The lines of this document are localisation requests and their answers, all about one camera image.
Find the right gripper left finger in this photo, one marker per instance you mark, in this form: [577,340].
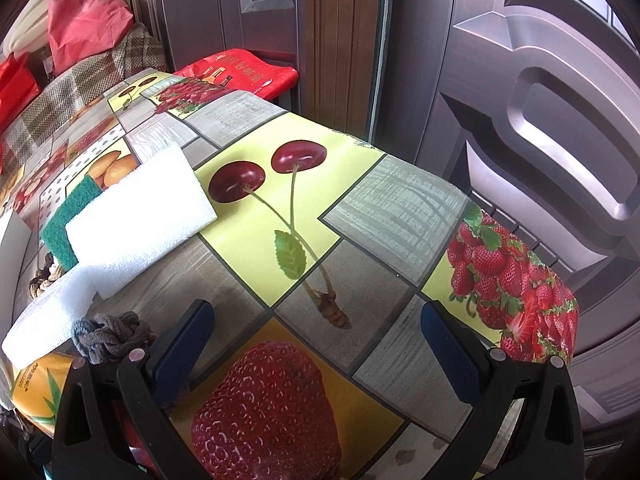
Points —
[111,423]

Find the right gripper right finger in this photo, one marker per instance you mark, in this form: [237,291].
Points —
[546,442]

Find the yellow bamboo tissue pack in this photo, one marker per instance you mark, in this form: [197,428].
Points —
[37,390]

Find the long white foam block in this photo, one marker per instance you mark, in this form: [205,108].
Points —
[46,322]

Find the green yellow scrub sponge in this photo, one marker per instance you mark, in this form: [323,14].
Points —
[54,234]

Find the large white foam block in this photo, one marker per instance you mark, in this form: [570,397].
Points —
[138,220]

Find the fruit print tablecloth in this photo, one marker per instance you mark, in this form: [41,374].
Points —
[318,266]

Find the red tote bag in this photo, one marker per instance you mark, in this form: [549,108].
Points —
[18,87]

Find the plaid blanket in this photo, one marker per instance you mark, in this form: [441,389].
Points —
[74,89]

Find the red plastic bag on stool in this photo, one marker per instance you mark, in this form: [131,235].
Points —
[238,69]

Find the cream foam roll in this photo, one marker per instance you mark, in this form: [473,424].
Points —
[29,31]

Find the pink red cloth bag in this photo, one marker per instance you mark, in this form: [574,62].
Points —
[77,29]

